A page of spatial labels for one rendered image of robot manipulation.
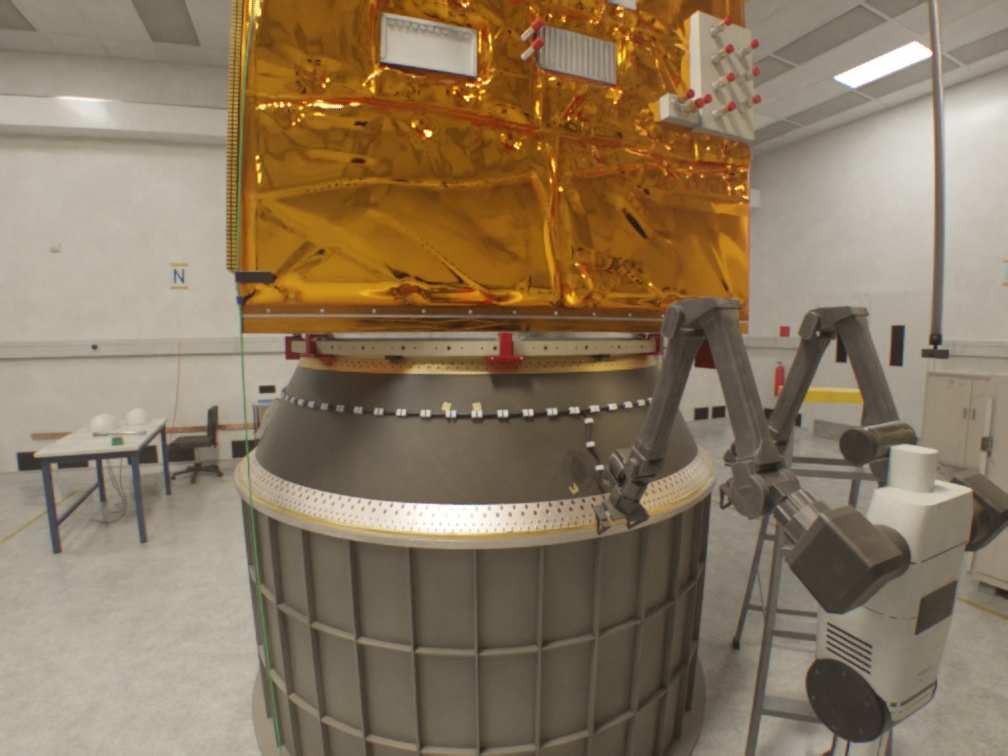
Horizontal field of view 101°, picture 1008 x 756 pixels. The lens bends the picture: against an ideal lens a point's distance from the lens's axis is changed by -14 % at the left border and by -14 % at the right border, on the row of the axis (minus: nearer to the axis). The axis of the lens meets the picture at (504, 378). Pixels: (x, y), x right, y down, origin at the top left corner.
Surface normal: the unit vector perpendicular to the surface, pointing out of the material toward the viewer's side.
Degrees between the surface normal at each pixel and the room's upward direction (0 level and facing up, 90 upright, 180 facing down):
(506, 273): 88
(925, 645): 90
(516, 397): 62
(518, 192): 88
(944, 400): 90
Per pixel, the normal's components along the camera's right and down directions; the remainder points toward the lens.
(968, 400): -0.93, 0.04
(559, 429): 0.28, -0.39
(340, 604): -0.37, 0.08
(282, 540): -0.60, 0.07
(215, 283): 0.37, 0.08
